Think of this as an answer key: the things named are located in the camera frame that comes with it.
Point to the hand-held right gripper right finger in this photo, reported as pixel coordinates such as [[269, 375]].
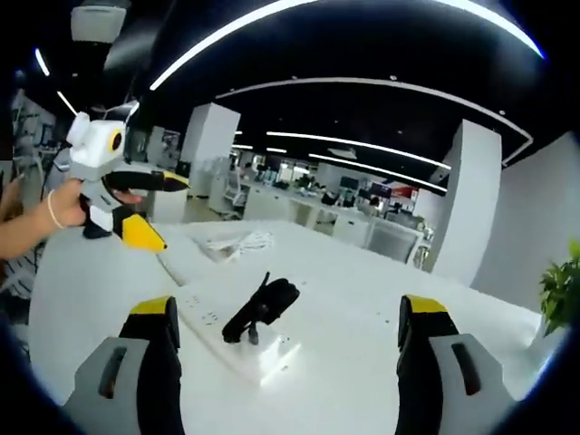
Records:
[[453, 376]]

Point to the white power strip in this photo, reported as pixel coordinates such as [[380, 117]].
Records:
[[213, 324]]

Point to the white office chair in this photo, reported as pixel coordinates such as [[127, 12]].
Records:
[[233, 195]]

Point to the row of white office desks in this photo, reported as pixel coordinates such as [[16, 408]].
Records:
[[317, 213]]

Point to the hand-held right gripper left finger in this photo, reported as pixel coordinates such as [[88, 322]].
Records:
[[122, 371]]

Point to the person's left hand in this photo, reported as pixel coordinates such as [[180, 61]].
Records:
[[68, 204]]

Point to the long curved ceiling light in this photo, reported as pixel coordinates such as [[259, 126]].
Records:
[[217, 41]]

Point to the white desk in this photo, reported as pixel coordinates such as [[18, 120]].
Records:
[[344, 308]]

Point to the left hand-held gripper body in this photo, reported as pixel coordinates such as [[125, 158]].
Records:
[[93, 145]]

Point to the white ceiling unit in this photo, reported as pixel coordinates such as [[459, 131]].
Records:
[[97, 20]]

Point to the green potted plant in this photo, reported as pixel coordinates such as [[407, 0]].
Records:
[[562, 290]]

